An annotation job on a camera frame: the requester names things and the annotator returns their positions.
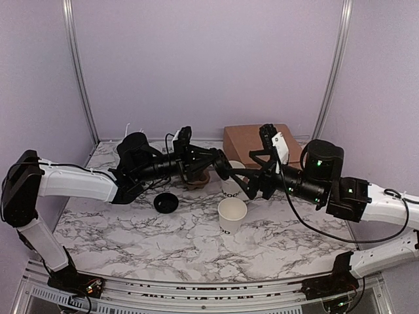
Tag brown paper bag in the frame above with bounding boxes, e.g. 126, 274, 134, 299
223, 124, 302, 169

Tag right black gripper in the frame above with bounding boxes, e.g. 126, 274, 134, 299
230, 148, 327, 206

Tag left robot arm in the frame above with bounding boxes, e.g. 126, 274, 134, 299
1, 127, 231, 291

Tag cardboard cup carrier tray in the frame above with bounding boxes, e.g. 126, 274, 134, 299
186, 169, 210, 190

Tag aluminium frame post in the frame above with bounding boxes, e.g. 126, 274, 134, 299
311, 0, 354, 139
62, 0, 100, 145

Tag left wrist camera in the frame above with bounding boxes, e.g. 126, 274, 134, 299
172, 126, 192, 154

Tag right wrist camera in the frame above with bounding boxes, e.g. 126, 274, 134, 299
259, 124, 289, 174

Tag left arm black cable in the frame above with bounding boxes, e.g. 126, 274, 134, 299
0, 131, 177, 223

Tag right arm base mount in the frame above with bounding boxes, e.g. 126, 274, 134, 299
301, 251, 359, 300

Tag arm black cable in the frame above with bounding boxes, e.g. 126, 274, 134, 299
271, 143, 419, 243
0, 131, 177, 223

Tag aluminium front rail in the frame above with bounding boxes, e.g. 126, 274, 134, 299
12, 260, 394, 313

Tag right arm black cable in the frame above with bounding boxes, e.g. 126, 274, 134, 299
271, 143, 419, 243

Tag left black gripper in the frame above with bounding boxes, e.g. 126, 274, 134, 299
134, 139, 219, 184

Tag right aluminium frame post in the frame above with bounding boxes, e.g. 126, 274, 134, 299
311, 0, 354, 139

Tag white paper coffee cup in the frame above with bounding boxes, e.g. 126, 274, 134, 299
217, 198, 247, 235

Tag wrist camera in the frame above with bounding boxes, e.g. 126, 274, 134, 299
172, 126, 192, 154
259, 124, 289, 174

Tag orange white bowl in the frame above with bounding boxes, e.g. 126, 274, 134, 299
149, 143, 163, 153

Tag stacked white paper cups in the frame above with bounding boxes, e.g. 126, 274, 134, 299
221, 160, 246, 198

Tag black plastic cup lid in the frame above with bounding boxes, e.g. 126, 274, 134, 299
213, 149, 231, 181

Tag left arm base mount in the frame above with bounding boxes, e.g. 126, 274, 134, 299
46, 263, 105, 298

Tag left aluminium frame post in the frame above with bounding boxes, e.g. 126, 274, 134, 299
62, 0, 100, 145

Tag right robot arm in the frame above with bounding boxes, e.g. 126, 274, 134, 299
225, 137, 418, 293

